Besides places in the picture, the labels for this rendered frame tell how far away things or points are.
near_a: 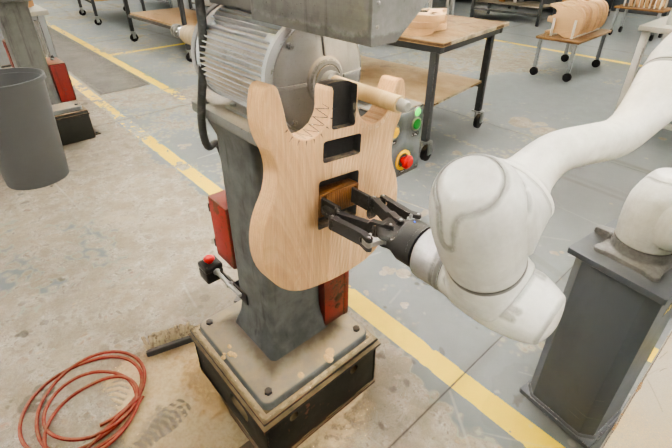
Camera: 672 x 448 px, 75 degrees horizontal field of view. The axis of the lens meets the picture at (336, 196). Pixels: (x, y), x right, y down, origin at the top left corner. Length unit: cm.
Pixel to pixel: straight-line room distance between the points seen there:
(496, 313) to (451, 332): 149
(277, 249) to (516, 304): 40
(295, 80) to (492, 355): 150
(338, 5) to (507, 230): 39
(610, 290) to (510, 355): 69
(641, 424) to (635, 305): 74
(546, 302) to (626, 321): 95
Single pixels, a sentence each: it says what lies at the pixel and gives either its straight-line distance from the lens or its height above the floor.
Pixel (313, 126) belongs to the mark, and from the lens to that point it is 77.
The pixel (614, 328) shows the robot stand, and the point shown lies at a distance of 159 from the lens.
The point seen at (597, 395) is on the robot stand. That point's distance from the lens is 177.
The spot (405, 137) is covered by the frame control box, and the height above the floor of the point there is 104.
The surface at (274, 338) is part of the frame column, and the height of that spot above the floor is 39.
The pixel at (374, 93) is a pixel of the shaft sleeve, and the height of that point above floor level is 126.
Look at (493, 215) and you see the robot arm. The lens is 47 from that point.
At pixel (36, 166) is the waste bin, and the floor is 16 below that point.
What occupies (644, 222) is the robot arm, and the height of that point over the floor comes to 85.
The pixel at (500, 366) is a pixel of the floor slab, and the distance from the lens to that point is 204.
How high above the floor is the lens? 152
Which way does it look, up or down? 31 degrees down
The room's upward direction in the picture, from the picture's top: straight up
